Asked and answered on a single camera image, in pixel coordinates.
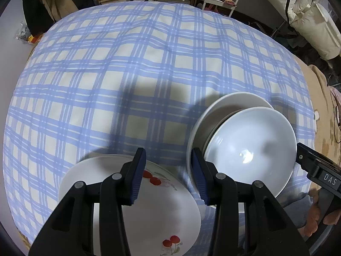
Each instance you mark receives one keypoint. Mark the tan coat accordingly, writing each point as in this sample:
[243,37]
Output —
[60,0]

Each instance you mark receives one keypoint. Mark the white down jacket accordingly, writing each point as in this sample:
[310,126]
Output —
[306,10]

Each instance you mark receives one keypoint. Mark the yellow red toy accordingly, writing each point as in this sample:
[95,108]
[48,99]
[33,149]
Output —
[34,39]

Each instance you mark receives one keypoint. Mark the dark hanging clothes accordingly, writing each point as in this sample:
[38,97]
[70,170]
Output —
[34,8]

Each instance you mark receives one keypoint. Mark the blue plaid cloth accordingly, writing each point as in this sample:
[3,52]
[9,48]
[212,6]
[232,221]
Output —
[133,72]

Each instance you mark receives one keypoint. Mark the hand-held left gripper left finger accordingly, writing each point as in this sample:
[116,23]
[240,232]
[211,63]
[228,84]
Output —
[137,184]

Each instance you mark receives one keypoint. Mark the white cherry print plate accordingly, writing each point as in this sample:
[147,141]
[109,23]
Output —
[68,177]
[165,208]

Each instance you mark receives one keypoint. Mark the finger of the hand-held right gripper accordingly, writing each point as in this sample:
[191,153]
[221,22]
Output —
[303,157]

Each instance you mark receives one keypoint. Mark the pink cloth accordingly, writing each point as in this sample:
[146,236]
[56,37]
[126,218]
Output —
[336,96]

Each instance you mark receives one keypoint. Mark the clear plastic bag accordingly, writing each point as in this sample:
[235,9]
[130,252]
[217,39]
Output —
[24,33]

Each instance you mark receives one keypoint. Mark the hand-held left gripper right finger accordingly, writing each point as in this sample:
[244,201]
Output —
[199,181]

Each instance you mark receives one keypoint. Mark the person's right hand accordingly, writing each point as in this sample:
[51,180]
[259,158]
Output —
[333,217]

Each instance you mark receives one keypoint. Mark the tan blanket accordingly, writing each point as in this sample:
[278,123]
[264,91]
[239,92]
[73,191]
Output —
[317,90]

